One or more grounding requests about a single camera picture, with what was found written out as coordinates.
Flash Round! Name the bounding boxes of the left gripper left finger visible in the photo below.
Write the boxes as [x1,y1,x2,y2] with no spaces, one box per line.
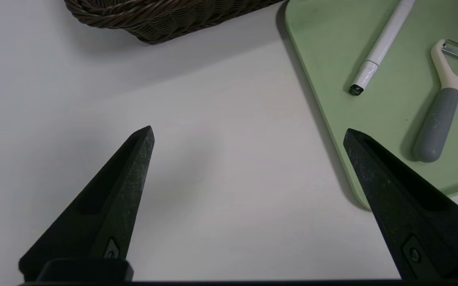
[18,126,155,282]

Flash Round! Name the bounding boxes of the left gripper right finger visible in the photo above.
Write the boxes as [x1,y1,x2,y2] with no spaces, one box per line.
[343,128,458,280]

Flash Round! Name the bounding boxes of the grey handled white peeler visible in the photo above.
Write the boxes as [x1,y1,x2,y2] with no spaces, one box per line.
[413,39,458,163]

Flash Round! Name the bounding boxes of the white marker pen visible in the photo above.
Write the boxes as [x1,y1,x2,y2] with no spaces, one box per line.
[349,0,416,96]

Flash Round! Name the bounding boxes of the dark brown wicker basket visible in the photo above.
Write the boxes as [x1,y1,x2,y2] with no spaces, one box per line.
[64,0,285,44]

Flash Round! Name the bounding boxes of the light green plastic tray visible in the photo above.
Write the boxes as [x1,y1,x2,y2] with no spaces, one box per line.
[284,0,458,210]

